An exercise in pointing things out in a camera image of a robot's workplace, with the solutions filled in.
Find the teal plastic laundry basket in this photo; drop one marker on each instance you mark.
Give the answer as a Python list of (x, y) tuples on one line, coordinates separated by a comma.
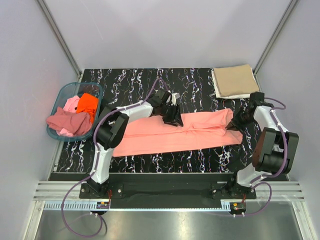
[(68, 91)]

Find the salmon pink t shirt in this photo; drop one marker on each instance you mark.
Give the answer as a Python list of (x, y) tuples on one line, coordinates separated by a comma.
[(200, 130)]

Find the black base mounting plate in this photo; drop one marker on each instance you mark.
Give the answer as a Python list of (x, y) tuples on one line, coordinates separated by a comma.
[(169, 192)]

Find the folded beige t shirt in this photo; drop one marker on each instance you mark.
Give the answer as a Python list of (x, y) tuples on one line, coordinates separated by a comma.
[(235, 80)]

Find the left aluminium corner post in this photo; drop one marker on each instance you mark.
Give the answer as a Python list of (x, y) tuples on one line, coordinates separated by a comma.
[(59, 37)]

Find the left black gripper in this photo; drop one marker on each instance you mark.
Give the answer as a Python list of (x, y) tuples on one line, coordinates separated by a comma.
[(175, 119)]

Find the orange t shirt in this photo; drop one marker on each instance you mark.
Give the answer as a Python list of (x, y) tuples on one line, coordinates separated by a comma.
[(88, 104)]

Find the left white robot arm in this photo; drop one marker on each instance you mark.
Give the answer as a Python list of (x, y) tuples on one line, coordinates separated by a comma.
[(110, 130)]

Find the aluminium frame rail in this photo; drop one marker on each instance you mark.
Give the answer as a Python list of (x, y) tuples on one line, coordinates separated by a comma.
[(52, 190)]

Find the aluminium corner post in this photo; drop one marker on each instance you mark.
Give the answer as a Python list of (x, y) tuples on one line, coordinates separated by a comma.
[(59, 37), (276, 33)]

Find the dusty rose t shirt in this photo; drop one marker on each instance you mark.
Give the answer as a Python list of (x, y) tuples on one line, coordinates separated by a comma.
[(69, 124)]

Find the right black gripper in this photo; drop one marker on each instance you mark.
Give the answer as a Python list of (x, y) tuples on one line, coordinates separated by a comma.
[(234, 124)]

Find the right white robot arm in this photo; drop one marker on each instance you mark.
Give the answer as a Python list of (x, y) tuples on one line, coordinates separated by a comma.
[(274, 152)]

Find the slotted cable duct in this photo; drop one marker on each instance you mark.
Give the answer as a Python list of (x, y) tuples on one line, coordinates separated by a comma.
[(70, 205)]

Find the light pink t shirt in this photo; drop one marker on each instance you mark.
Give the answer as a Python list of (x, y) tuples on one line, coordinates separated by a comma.
[(71, 107)]

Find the right aluminium corner post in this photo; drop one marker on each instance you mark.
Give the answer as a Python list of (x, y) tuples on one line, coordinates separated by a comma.
[(276, 33)]

